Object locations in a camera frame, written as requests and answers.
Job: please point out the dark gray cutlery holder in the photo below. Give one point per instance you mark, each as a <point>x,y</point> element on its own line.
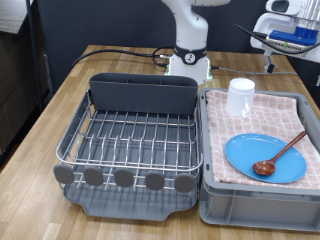
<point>143,96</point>

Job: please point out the black vertical pole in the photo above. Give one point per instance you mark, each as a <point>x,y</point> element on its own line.
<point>33,50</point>

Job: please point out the brown background cabinet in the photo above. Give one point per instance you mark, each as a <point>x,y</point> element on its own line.
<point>13,83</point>

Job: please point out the dark partition panel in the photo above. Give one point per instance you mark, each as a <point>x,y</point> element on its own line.
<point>100,20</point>

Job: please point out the light gray textured sheet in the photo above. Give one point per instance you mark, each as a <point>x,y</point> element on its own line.
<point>11,13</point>

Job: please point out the pink checkered towel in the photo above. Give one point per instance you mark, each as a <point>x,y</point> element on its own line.
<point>266,113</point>

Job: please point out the gray plastic crate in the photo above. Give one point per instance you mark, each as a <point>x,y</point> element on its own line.
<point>260,206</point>

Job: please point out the grey dish drying rack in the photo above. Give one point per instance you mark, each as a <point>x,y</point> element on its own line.
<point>133,208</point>

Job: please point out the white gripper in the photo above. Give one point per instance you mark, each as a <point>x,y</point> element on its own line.
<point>260,30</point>

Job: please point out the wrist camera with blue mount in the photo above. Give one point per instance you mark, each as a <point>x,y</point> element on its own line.
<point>293,36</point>

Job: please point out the white plastic mug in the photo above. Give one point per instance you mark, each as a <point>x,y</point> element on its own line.
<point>238,96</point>

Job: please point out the blue plate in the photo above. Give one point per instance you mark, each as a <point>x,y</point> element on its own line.
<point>246,153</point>

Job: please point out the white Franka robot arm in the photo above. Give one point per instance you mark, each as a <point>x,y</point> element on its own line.
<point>190,30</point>

